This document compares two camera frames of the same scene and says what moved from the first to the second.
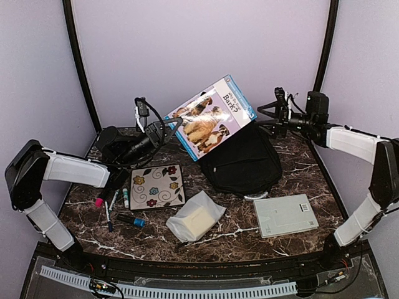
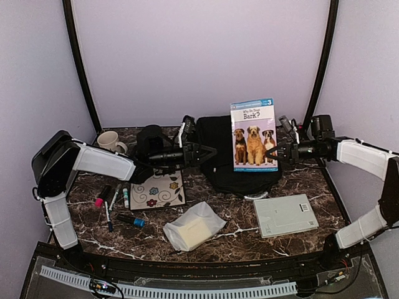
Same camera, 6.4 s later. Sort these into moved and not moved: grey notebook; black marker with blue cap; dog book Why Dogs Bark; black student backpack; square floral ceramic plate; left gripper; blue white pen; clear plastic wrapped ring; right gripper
Moved: left gripper; right gripper; dog book Why Dogs Bark
Not moved: square floral ceramic plate; black marker with blue cap; grey notebook; blue white pen; black student backpack; clear plastic wrapped ring
